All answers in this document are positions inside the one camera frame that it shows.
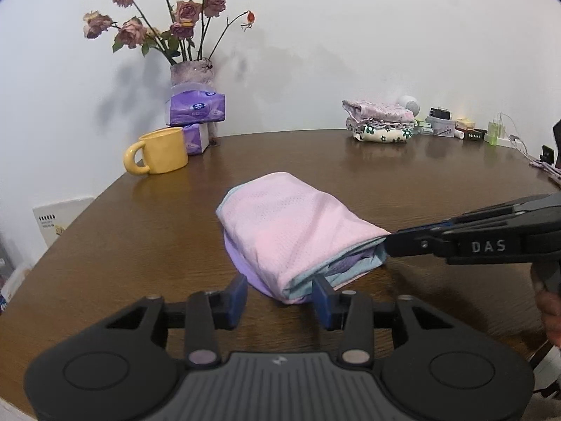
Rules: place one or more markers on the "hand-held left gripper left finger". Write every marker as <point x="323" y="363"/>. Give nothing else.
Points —
<point x="239" y="300"/>

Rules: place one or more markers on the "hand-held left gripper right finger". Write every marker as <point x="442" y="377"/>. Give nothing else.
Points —
<point x="320" y="305"/>

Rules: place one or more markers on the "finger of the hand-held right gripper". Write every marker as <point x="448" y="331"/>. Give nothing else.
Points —
<point x="416" y="245"/>
<point x="482" y="215"/>

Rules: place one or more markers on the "pink and blue mesh shirt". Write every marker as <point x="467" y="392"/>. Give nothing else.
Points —
<point x="289" y="228"/>

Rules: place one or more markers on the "person's right hand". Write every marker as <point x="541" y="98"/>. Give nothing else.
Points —
<point x="551" y="311"/>

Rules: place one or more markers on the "black box with white print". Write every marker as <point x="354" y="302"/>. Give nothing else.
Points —
<point x="476" y="136"/>

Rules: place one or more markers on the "white power strip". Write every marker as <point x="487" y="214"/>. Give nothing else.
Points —
<point x="515" y="142"/>

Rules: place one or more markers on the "small white tube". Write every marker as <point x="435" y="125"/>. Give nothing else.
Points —
<point x="459" y="133"/>

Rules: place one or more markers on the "small black device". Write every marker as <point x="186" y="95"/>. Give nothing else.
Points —
<point x="548" y="153"/>

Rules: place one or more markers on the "yellow and red box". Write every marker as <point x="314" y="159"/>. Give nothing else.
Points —
<point x="465" y="124"/>

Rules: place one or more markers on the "lilac tin box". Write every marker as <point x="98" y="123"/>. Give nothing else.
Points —
<point x="441" y="128"/>

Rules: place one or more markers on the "white and green small box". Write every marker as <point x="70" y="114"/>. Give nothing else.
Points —
<point x="424" y="128"/>

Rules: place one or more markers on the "small black box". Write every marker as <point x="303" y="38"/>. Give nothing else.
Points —
<point x="439" y="113"/>

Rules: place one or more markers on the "cream green-flowered folded cloth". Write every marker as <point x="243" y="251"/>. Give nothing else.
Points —
<point x="381" y="133"/>

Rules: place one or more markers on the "white robot-shaped speaker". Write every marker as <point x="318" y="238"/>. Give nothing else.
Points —
<point x="411" y="104"/>

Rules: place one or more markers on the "pink floral folded cloth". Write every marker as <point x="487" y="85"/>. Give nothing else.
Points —
<point x="377" y="109"/>

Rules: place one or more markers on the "purple tissue pack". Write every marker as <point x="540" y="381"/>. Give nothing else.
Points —
<point x="197" y="107"/>
<point x="196" y="140"/>

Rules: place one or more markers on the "yellow mug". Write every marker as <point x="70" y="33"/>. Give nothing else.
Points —
<point x="164" y="151"/>

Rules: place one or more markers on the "white cardboard box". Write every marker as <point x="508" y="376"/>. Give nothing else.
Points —
<point x="61" y="221"/>

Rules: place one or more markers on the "dried rose bouquet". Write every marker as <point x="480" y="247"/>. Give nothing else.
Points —
<point x="188" y="11"/>

